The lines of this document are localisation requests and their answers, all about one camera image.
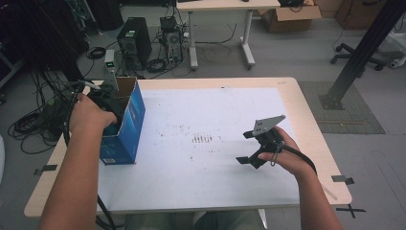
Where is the grey power supply unit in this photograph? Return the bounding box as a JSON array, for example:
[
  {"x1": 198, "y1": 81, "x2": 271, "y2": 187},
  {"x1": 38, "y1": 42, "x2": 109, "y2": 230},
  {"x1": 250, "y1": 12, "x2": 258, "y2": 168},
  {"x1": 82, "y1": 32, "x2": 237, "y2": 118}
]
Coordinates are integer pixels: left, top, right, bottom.
[{"x1": 103, "y1": 49, "x2": 117, "y2": 72}]

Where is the coiled black cable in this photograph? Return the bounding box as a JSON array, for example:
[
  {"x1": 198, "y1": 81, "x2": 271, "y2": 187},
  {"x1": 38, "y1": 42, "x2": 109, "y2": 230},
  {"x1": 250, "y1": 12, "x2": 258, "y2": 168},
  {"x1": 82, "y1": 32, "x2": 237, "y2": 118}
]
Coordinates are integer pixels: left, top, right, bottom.
[
  {"x1": 145, "y1": 57, "x2": 168, "y2": 74},
  {"x1": 85, "y1": 46, "x2": 107, "y2": 60}
]

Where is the black office chair base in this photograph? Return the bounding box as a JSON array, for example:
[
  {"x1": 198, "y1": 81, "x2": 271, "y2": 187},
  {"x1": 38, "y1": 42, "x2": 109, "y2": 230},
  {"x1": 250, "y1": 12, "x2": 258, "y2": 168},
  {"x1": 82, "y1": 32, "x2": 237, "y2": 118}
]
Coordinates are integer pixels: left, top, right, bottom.
[{"x1": 329, "y1": 42, "x2": 388, "y2": 72}]

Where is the black tape strip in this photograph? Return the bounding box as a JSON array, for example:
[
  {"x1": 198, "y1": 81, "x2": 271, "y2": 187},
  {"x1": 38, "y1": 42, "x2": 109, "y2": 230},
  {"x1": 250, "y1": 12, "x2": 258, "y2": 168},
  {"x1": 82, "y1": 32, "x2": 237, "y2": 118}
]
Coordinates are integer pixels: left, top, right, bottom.
[
  {"x1": 330, "y1": 174, "x2": 355, "y2": 186},
  {"x1": 33, "y1": 164, "x2": 58, "y2": 176}
]

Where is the open brown cardboard box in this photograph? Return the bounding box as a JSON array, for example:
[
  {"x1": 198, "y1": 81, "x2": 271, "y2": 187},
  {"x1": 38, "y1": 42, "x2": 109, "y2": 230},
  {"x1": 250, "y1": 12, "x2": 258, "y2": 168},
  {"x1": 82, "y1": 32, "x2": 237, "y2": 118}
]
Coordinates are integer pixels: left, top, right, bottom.
[{"x1": 257, "y1": 4, "x2": 323, "y2": 34}]

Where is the black metal post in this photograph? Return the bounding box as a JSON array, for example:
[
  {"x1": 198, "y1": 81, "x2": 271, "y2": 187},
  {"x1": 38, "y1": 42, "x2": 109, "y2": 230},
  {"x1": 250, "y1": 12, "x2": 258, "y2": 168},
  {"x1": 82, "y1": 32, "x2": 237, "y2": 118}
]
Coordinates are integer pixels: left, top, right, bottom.
[{"x1": 318, "y1": 0, "x2": 406, "y2": 111}]

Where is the black curtain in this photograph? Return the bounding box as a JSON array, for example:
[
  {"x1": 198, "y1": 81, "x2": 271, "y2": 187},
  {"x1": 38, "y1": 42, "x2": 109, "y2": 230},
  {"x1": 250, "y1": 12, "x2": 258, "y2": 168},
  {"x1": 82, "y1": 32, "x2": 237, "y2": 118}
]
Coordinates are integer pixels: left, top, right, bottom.
[{"x1": 0, "y1": 0, "x2": 91, "y2": 73}]

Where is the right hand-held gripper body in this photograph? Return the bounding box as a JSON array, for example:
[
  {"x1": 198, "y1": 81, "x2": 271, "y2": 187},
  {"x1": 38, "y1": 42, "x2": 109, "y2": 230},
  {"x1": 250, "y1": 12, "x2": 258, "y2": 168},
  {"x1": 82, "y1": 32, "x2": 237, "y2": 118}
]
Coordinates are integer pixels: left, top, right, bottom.
[{"x1": 253, "y1": 114, "x2": 287, "y2": 154}]

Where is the blue cardboard box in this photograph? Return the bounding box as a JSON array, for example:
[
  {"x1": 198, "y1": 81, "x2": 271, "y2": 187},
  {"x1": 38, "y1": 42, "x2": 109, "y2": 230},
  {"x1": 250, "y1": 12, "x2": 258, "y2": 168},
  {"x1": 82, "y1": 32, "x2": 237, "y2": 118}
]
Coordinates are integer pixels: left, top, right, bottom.
[{"x1": 98, "y1": 76, "x2": 147, "y2": 167}]

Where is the person's right hand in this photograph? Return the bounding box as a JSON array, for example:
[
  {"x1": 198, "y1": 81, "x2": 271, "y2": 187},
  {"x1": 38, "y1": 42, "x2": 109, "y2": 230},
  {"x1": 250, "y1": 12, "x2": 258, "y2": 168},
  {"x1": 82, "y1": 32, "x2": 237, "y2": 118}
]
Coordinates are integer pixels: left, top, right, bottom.
[{"x1": 257, "y1": 126, "x2": 316, "y2": 179}]

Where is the black computer tower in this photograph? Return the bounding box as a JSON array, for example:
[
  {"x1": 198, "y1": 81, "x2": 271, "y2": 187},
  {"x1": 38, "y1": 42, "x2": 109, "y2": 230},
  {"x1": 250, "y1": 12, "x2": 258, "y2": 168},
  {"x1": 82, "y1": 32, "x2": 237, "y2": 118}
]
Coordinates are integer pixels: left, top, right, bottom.
[{"x1": 116, "y1": 16, "x2": 153, "y2": 71}]

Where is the person's left hand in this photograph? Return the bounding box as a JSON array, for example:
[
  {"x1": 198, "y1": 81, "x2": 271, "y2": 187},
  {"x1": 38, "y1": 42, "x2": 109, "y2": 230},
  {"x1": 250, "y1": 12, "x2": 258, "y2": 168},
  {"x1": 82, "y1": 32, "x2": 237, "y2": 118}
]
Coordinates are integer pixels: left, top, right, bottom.
[{"x1": 68, "y1": 93, "x2": 119, "y2": 137}]

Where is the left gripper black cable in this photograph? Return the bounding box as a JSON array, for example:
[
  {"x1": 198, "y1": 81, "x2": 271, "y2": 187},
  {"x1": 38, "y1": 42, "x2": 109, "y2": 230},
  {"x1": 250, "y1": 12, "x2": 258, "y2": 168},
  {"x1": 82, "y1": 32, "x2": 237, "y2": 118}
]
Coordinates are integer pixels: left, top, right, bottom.
[{"x1": 62, "y1": 80, "x2": 118, "y2": 230}]

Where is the bundle of black cables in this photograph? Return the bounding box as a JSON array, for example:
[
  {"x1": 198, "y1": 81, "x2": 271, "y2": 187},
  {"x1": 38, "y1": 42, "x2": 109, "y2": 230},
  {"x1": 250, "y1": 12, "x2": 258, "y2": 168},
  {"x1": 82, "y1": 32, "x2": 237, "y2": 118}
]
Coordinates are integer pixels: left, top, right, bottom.
[{"x1": 7, "y1": 68, "x2": 80, "y2": 155}]

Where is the white table mat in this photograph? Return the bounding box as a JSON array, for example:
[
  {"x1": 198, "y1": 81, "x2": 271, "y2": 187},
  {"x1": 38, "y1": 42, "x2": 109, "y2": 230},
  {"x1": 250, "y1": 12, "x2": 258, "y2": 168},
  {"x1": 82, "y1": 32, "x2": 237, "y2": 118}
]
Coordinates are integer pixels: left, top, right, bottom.
[{"x1": 96, "y1": 87, "x2": 302, "y2": 215}]

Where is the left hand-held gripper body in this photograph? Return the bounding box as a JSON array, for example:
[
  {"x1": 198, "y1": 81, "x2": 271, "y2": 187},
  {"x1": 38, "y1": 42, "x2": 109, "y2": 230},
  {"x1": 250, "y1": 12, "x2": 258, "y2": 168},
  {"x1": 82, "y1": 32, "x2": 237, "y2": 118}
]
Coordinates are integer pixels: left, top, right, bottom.
[{"x1": 86, "y1": 69, "x2": 128, "y2": 125}]

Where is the black tape cross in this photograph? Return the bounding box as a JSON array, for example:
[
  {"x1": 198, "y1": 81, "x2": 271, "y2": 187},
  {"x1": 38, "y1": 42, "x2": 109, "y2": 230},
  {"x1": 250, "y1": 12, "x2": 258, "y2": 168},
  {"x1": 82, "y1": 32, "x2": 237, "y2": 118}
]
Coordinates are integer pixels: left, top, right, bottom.
[{"x1": 335, "y1": 204, "x2": 367, "y2": 219}]

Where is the small open computer case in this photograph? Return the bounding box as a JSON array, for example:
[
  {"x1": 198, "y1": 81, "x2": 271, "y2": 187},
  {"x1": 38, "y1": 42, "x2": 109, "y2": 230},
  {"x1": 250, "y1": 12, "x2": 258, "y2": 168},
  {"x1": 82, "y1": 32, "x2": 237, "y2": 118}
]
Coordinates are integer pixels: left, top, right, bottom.
[{"x1": 159, "y1": 15, "x2": 185, "y2": 64}]

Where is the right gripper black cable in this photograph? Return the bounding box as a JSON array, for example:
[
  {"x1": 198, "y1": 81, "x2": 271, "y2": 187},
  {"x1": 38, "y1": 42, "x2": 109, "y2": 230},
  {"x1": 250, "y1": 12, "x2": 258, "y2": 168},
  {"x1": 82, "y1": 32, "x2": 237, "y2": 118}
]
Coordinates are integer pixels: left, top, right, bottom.
[{"x1": 282, "y1": 144, "x2": 318, "y2": 176}]

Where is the closed brown cardboard box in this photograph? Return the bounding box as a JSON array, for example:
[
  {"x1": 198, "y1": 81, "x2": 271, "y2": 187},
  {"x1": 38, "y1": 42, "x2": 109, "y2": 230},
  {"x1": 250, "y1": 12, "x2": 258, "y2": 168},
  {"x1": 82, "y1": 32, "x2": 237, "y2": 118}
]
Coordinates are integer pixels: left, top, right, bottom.
[{"x1": 334, "y1": 0, "x2": 389, "y2": 32}]

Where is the grey floor mat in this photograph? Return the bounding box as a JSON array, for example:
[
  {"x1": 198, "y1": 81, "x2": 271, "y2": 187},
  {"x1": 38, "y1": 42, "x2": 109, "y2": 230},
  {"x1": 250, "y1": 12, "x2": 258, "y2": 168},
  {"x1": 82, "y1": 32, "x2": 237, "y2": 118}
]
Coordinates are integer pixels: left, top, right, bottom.
[{"x1": 298, "y1": 80, "x2": 387, "y2": 135}]

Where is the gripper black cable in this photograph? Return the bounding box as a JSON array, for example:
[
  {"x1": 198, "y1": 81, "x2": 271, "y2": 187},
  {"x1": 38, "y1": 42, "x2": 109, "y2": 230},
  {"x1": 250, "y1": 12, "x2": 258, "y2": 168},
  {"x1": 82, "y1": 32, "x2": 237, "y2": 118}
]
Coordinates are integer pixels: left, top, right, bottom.
[
  {"x1": 282, "y1": 144, "x2": 318, "y2": 176},
  {"x1": 62, "y1": 80, "x2": 118, "y2": 230}
]

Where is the white desk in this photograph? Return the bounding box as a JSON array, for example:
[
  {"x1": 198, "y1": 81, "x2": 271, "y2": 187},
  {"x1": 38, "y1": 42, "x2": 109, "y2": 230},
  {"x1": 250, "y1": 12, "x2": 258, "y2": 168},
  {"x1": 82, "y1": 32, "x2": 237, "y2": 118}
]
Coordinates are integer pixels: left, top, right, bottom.
[{"x1": 175, "y1": 0, "x2": 282, "y2": 71}]

